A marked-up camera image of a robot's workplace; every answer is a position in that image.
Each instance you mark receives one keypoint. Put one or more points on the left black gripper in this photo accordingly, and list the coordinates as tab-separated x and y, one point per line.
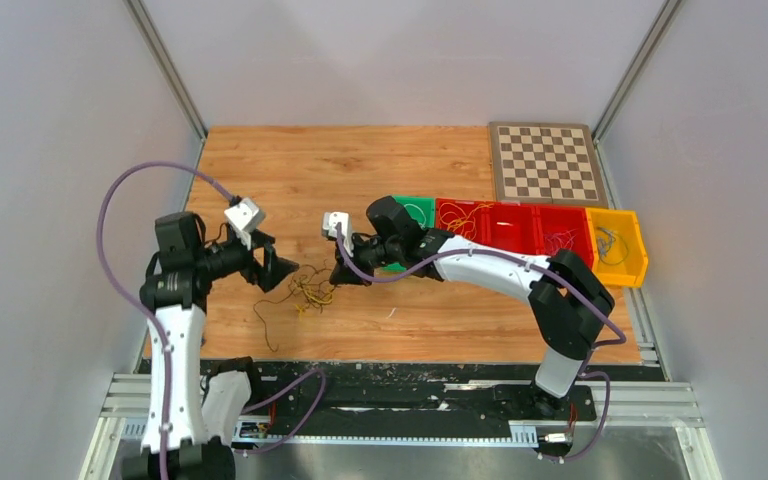
273	269

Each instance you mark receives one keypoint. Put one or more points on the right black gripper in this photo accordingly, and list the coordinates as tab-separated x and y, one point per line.
345	274

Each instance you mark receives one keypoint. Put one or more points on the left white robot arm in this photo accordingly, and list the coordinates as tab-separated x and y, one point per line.
190	425

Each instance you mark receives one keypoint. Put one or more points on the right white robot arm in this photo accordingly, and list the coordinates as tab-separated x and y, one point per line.
569	303

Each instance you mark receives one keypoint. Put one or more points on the green plastic bin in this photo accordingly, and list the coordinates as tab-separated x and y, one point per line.
420	212

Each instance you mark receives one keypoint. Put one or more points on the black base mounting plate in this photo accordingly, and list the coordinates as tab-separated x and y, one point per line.
408	400

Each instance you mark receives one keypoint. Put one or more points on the red bin left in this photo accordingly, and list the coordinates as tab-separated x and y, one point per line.
461	217

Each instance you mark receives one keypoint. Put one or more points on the red bin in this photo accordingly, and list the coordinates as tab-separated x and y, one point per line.
515	228
461	217
567	228

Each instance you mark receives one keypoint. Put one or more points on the red bin middle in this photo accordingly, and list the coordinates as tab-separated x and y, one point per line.
515	228

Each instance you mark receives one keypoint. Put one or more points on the red bin right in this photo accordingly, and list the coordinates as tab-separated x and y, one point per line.
567	228

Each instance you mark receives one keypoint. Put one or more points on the wooden chessboard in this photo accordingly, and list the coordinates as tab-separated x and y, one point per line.
545	163

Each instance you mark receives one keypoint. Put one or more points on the yellow plastic bin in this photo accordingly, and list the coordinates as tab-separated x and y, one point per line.
621	256

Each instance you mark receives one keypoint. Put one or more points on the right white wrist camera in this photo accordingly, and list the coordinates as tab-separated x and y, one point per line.
336	226

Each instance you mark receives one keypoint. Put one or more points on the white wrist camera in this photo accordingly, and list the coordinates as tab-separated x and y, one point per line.
244	216
336	226

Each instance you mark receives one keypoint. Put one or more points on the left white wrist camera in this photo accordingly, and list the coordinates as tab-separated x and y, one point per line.
244	216

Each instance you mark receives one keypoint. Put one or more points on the left aluminium corner post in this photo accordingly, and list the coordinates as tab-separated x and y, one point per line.
154	41

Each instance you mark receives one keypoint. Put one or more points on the aluminium corner post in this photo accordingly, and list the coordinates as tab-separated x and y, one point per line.
154	41
651	40

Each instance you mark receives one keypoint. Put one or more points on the right aluminium corner post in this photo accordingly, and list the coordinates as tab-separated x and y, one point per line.
651	40

